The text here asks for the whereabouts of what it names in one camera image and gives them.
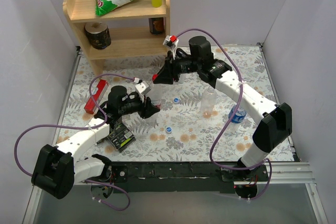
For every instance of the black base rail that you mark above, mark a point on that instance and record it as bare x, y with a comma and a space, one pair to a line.
136, 177

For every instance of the clear bottle red label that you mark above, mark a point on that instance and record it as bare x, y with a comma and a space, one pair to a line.
155, 94

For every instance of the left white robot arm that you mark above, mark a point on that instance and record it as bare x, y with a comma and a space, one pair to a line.
59, 167

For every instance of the wooden shelf unit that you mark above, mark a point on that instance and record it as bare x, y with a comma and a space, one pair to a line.
126, 41

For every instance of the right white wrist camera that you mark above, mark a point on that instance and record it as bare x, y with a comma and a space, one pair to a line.
171, 42

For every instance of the floral patterned table mat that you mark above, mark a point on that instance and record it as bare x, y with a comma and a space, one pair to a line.
192, 135

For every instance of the blue label water bottle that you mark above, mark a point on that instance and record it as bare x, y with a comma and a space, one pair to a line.
237, 119

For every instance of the blue white bottle cap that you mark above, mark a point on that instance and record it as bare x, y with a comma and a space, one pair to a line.
168, 130
176, 100

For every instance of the dark can on shelf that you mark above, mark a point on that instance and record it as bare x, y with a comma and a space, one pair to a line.
156, 25

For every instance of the red rectangular box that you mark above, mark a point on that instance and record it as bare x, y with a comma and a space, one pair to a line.
98, 93

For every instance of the clear plastic bottle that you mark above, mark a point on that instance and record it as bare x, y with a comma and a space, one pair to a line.
208, 102

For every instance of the black green product box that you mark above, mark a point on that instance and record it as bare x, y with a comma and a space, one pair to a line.
120, 136

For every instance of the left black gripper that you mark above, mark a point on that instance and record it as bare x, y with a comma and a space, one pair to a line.
143, 107

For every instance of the dark round canister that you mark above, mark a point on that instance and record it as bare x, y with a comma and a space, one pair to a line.
98, 35

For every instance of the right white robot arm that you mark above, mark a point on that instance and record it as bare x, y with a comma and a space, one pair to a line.
274, 122

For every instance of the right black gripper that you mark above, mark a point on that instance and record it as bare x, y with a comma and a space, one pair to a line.
170, 68

